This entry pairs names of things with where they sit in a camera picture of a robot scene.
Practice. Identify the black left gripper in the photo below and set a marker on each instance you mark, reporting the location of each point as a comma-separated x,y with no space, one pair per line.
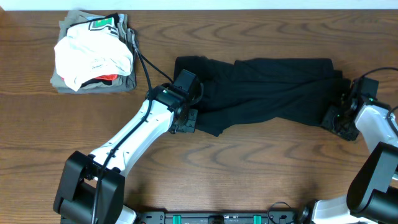
191,126

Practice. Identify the black t-shirt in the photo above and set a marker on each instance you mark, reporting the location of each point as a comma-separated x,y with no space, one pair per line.
260,89

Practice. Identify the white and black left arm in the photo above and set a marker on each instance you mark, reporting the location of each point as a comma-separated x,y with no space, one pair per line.
91,188

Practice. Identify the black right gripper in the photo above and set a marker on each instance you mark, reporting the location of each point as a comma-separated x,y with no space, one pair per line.
326,122

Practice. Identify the khaki folded garment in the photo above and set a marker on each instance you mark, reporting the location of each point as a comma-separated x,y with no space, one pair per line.
121,84

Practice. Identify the red and black folded garment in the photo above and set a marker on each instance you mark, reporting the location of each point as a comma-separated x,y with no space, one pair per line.
105,78

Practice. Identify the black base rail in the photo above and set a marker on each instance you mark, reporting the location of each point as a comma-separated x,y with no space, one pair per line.
275,216

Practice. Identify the white folded shirt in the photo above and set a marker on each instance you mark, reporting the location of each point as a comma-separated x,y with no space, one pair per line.
92,49

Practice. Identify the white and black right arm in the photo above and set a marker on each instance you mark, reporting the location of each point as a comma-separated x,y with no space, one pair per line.
370,197

